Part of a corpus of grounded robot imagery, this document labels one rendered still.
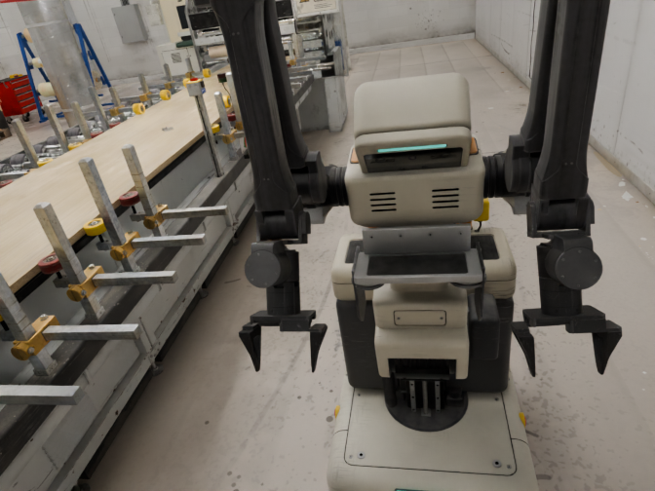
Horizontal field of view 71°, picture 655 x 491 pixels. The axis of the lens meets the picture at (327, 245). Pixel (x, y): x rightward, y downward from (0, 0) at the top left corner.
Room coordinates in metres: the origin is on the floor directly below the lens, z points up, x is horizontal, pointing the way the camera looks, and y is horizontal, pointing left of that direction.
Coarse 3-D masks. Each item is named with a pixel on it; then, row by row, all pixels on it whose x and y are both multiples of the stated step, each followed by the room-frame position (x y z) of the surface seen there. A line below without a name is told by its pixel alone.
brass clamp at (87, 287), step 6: (90, 270) 1.35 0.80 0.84; (96, 270) 1.34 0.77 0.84; (102, 270) 1.37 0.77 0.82; (90, 276) 1.31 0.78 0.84; (84, 282) 1.28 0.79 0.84; (90, 282) 1.29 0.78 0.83; (72, 288) 1.25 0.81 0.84; (78, 288) 1.25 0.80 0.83; (84, 288) 1.26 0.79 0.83; (90, 288) 1.28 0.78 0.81; (72, 294) 1.24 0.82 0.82; (78, 294) 1.24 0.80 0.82; (84, 294) 1.25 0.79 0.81; (90, 294) 1.27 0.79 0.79; (72, 300) 1.25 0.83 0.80; (78, 300) 1.24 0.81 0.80
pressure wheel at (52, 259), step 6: (42, 258) 1.36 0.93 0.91; (48, 258) 1.34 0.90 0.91; (54, 258) 1.35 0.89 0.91; (42, 264) 1.32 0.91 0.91; (48, 264) 1.31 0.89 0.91; (54, 264) 1.32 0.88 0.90; (60, 264) 1.33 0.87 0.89; (42, 270) 1.31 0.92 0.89; (48, 270) 1.31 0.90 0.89; (54, 270) 1.31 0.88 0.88; (60, 276) 1.35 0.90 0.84
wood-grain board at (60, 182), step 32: (192, 96) 3.96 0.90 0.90; (128, 128) 3.17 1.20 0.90; (160, 128) 3.01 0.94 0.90; (192, 128) 2.87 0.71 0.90; (64, 160) 2.59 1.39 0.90; (96, 160) 2.49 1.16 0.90; (160, 160) 2.29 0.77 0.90; (0, 192) 2.18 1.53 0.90; (32, 192) 2.10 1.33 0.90; (64, 192) 2.03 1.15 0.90; (0, 224) 1.75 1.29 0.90; (32, 224) 1.69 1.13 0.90; (64, 224) 1.64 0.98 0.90; (0, 256) 1.44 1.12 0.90; (32, 256) 1.40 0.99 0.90
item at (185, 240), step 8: (104, 240) 1.60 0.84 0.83; (136, 240) 1.56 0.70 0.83; (144, 240) 1.55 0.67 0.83; (152, 240) 1.53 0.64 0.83; (160, 240) 1.52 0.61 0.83; (168, 240) 1.52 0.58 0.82; (176, 240) 1.51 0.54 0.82; (184, 240) 1.50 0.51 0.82; (192, 240) 1.50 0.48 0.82; (200, 240) 1.49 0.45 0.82; (104, 248) 1.57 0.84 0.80
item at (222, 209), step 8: (184, 208) 1.80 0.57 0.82; (192, 208) 1.78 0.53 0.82; (200, 208) 1.77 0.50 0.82; (208, 208) 1.76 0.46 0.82; (216, 208) 1.74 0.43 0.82; (224, 208) 1.73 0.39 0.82; (136, 216) 1.82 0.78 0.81; (168, 216) 1.79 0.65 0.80; (176, 216) 1.78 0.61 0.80; (184, 216) 1.77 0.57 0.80; (192, 216) 1.76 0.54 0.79; (200, 216) 1.76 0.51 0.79
